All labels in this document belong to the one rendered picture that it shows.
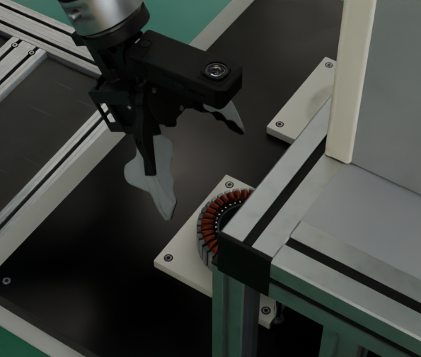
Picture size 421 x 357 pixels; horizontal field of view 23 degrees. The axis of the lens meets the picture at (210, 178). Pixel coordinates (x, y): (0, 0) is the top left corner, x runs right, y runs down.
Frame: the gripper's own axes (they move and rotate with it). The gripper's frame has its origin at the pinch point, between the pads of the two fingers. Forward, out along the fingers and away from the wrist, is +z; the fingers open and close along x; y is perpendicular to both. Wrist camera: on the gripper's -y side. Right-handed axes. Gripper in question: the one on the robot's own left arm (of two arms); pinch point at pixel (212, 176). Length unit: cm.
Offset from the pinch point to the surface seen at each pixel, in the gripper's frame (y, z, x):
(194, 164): 11.6, 5.1, -7.6
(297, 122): 4.5, 7.8, -19.4
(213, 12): 104, 41, -108
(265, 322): -5.4, 13.7, 7.4
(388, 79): -35.5, -19.1, 10.6
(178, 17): 109, 38, -101
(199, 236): 2.0, 5.4, 4.0
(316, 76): 6.3, 6.8, -27.8
